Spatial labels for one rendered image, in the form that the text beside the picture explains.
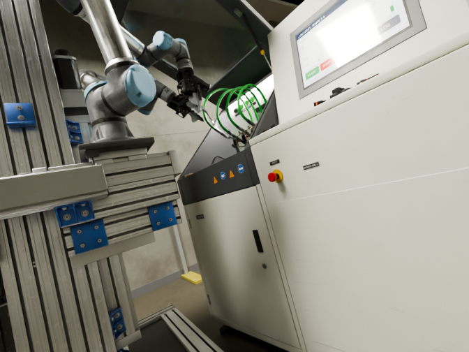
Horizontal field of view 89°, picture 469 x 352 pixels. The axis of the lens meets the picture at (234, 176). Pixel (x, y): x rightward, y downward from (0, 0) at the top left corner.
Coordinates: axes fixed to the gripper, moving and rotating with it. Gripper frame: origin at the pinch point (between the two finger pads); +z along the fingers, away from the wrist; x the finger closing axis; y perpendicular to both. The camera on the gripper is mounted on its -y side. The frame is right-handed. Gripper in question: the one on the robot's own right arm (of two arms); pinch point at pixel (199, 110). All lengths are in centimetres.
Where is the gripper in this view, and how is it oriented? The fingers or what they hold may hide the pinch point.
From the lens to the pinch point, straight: 123.1
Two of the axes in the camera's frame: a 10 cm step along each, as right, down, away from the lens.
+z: 2.6, 9.6, -0.7
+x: 6.2, -2.2, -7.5
